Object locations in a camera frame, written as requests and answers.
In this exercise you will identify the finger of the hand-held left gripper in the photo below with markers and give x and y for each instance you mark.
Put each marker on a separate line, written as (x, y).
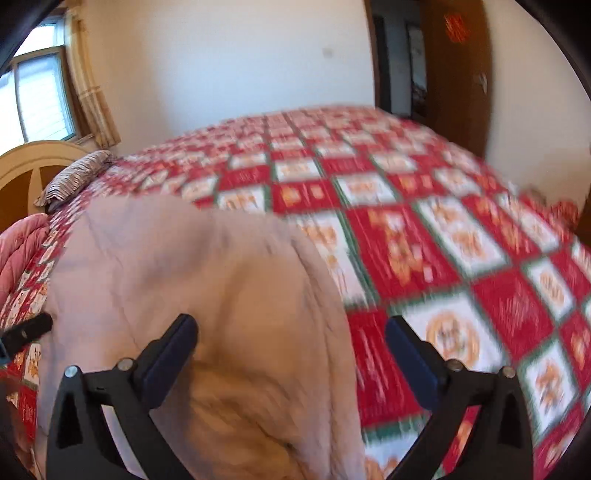
(27, 332)

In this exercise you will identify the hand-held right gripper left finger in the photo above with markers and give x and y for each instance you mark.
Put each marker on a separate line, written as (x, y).
(171, 355)

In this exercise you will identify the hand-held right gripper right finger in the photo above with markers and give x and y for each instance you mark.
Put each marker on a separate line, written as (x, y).
(411, 360)

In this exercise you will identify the beige quilted jacket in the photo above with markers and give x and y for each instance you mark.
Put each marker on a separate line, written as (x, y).
(184, 277)

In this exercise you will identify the pink fleece blanket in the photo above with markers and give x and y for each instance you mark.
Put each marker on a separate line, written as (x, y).
(21, 258)

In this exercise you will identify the red checked printed quilt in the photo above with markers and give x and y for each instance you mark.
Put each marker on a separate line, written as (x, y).
(415, 230)

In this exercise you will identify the striped pillow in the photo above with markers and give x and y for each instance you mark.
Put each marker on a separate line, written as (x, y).
(76, 177)

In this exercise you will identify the cream wooden headboard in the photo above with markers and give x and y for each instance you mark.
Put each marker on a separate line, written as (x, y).
(27, 161)

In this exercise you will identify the window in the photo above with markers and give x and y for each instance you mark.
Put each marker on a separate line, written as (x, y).
(39, 97)

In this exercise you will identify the yellow curtain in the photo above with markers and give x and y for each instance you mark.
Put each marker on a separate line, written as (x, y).
(92, 87)

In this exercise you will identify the brown wooden door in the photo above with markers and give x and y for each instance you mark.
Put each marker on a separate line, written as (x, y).
(455, 83)

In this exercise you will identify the red door decoration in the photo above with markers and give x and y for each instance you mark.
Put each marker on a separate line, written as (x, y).
(457, 27)

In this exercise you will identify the dark wooden door frame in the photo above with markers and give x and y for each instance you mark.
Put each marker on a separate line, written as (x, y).
(381, 60)

